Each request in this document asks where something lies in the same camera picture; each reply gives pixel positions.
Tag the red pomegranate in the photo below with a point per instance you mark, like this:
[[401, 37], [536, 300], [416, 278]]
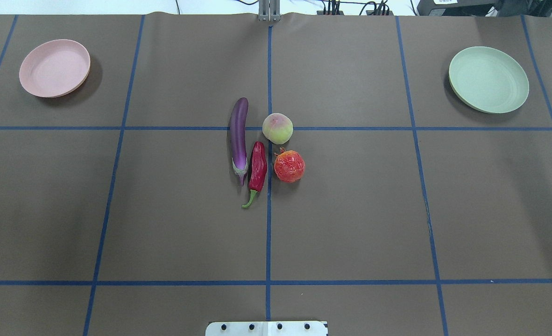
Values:
[[289, 165]]

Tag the purple eggplant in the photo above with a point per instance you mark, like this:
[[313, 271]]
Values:
[[237, 138]]

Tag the red chili pepper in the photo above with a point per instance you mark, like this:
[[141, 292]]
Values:
[[258, 172]]

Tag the green pink peach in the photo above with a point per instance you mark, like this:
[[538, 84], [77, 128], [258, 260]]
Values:
[[277, 128]]

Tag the brown table mat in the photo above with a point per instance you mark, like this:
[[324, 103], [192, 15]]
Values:
[[120, 213]]

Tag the green plate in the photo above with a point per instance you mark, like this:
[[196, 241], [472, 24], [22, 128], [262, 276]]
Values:
[[488, 80]]

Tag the pink plate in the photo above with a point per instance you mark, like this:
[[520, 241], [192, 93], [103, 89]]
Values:
[[55, 68]]

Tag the aluminium frame post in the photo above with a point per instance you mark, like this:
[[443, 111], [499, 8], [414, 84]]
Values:
[[269, 10]]

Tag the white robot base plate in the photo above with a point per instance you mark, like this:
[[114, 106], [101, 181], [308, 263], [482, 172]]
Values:
[[268, 328]]

